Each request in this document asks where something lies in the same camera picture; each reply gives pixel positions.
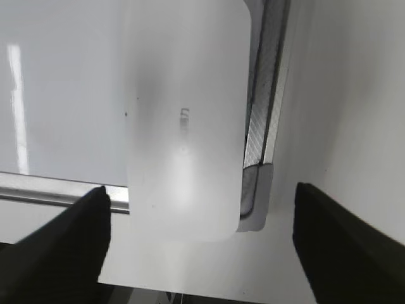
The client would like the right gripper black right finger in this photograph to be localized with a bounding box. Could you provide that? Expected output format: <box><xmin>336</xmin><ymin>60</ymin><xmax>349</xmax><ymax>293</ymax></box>
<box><xmin>292</xmin><ymin>182</ymin><xmax>404</xmax><ymax>303</ymax></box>

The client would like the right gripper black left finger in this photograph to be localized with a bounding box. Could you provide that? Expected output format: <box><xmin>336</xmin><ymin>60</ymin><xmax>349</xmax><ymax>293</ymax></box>
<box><xmin>1</xmin><ymin>186</ymin><xmax>111</xmax><ymax>303</ymax></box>

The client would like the white board with grey frame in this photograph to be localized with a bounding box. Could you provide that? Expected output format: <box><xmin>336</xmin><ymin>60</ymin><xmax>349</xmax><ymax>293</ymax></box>
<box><xmin>1</xmin><ymin>1</ymin><xmax>290</xmax><ymax>232</ymax></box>

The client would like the white board eraser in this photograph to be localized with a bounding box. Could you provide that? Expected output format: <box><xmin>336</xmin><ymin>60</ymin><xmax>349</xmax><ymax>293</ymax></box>
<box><xmin>123</xmin><ymin>1</ymin><xmax>251</xmax><ymax>241</ymax></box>

